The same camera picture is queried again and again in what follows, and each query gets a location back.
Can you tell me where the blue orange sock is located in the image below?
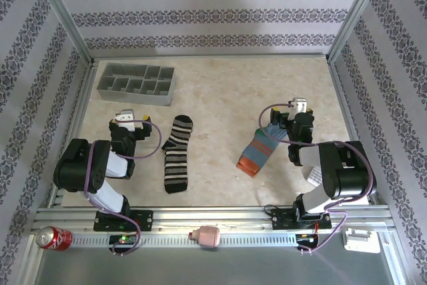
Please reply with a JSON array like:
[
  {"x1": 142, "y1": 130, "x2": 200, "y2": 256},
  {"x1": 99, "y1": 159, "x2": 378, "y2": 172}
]
[{"x1": 236, "y1": 123, "x2": 288, "y2": 178}]

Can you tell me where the black beige striped sock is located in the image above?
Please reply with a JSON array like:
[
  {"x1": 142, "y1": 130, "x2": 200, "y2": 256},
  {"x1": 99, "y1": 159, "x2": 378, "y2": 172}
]
[{"x1": 161, "y1": 114, "x2": 195, "y2": 195}]

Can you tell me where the grey compartment tray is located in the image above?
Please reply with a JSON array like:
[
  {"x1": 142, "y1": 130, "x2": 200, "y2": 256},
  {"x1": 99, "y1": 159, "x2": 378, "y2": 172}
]
[{"x1": 96, "y1": 62, "x2": 177, "y2": 107}]

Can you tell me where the red soda can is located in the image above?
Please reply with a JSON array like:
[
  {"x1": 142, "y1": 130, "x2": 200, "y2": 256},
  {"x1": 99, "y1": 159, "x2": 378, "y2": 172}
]
[{"x1": 35, "y1": 226, "x2": 73, "y2": 252}]

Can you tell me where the pink plastic bottle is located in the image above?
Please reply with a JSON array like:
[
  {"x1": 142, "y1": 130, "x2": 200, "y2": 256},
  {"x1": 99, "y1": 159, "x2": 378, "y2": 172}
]
[{"x1": 188, "y1": 226, "x2": 221, "y2": 250}]

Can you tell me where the grey metal panel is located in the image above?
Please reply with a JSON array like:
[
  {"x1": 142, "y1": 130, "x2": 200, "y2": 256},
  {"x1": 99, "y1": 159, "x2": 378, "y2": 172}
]
[{"x1": 31, "y1": 233, "x2": 406, "y2": 285}]

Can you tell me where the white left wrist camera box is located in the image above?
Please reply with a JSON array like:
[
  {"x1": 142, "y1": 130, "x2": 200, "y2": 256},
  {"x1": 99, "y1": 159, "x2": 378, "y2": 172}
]
[{"x1": 114, "y1": 108, "x2": 137, "y2": 131}]

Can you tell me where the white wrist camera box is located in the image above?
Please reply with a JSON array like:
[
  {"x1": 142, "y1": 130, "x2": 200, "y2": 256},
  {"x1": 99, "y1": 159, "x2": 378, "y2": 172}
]
[
  {"x1": 288, "y1": 97, "x2": 308, "y2": 121},
  {"x1": 114, "y1": 108, "x2": 137, "y2": 131}
]

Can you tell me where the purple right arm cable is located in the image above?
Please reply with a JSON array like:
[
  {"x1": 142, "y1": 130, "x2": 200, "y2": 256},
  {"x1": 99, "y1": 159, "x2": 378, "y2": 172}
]
[{"x1": 259, "y1": 103, "x2": 374, "y2": 255}]

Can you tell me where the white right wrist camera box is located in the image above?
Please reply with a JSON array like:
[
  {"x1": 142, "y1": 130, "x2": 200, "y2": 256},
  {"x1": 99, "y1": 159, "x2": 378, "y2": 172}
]
[{"x1": 288, "y1": 97, "x2": 308, "y2": 121}]

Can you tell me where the aluminium side rail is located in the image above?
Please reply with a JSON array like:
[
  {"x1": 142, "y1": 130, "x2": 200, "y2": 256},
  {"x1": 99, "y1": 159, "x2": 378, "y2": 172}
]
[
  {"x1": 328, "y1": 57, "x2": 380, "y2": 206},
  {"x1": 49, "y1": 59, "x2": 98, "y2": 209}
]

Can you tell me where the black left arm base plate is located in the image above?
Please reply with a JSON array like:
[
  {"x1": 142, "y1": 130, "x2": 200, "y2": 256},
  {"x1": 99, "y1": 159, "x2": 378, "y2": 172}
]
[{"x1": 94, "y1": 210, "x2": 154, "y2": 232}]

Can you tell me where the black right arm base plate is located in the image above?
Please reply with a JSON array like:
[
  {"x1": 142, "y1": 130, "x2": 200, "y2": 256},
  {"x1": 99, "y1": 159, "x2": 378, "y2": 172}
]
[{"x1": 270, "y1": 207, "x2": 332, "y2": 231}]

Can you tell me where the aluminium back rail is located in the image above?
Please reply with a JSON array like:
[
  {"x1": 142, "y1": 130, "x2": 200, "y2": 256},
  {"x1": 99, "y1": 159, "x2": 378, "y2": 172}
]
[{"x1": 89, "y1": 51, "x2": 331, "y2": 61}]

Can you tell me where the aluminium front rail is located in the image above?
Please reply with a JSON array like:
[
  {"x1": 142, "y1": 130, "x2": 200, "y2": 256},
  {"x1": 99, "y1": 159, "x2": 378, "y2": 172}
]
[{"x1": 33, "y1": 206, "x2": 391, "y2": 232}]

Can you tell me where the aluminium frame post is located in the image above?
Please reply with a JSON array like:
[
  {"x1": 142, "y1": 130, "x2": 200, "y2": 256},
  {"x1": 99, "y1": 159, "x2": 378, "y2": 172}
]
[
  {"x1": 31, "y1": 0, "x2": 96, "y2": 67},
  {"x1": 325, "y1": 0, "x2": 395, "y2": 64}
]

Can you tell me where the grey slotted cable duct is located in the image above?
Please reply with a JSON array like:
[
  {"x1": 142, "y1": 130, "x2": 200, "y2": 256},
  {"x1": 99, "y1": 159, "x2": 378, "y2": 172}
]
[{"x1": 71, "y1": 234, "x2": 300, "y2": 248}]

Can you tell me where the white plastic bracket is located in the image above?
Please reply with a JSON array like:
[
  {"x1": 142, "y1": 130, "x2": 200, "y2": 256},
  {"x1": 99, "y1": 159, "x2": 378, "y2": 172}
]
[{"x1": 343, "y1": 227, "x2": 373, "y2": 251}]

